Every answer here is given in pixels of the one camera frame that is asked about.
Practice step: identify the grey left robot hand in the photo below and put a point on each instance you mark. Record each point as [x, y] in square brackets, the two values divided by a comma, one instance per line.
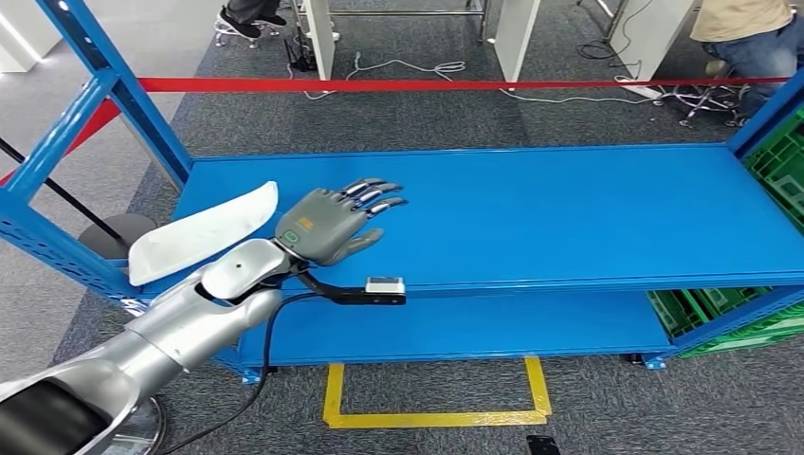
[320, 223]

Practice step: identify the red barrier belt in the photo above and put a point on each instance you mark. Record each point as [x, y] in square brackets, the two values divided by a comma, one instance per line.
[88, 125]
[377, 84]

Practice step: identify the white desk panel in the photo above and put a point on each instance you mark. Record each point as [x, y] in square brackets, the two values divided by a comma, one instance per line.
[320, 38]
[515, 38]
[650, 34]

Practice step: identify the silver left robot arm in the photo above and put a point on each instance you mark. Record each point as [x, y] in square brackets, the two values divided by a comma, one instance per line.
[182, 326]

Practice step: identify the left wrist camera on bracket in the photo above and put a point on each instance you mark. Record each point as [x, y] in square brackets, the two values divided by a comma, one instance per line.
[383, 287]

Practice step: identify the white curved plastic part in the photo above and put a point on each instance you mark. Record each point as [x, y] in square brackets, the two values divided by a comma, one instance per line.
[201, 232]

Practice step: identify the chrome stool base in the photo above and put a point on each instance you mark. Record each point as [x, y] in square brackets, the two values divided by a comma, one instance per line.
[233, 36]

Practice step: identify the white power strip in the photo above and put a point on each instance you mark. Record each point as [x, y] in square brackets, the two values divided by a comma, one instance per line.
[637, 88]

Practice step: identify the person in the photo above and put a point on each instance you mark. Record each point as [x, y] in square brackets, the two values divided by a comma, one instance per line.
[747, 38]
[242, 16]

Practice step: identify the black stanchion post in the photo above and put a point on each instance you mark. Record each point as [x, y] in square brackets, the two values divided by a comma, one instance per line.
[116, 232]

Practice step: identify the blue metal shelf rack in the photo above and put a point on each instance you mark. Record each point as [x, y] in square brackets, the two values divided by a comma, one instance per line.
[502, 213]

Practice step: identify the black seat chrome stool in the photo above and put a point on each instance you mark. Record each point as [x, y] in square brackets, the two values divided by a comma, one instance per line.
[703, 103]

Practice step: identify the chrome stanchion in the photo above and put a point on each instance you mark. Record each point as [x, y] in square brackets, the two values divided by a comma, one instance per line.
[143, 427]

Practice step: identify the green plastic crate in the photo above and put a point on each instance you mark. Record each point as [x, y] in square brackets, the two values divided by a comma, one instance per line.
[754, 336]
[779, 169]
[678, 311]

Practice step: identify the metal desk frame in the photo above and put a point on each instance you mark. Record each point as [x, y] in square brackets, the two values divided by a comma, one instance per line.
[408, 12]

